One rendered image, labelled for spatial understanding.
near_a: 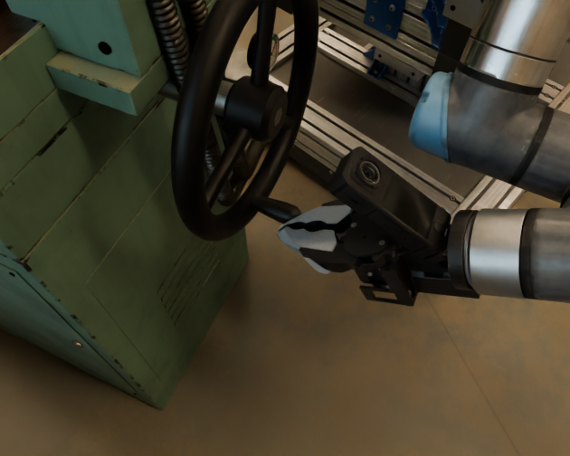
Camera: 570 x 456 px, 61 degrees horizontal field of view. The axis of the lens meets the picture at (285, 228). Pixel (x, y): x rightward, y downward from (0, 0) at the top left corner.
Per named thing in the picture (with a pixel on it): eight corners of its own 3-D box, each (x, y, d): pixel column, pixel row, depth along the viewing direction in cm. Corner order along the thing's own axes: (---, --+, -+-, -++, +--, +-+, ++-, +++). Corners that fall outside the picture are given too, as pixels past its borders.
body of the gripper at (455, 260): (359, 301, 51) (477, 318, 44) (327, 251, 46) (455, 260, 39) (382, 245, 55) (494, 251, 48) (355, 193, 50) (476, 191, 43)
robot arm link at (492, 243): (513, 262, 36) (531, 184, 40) (451, 258, 39) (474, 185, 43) (527, 317, 41) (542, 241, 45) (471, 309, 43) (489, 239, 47)
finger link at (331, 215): (297, 257, 58) (365, 262, 52) (273, 224, 54) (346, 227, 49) (307, 237, 59) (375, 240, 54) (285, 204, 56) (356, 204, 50)
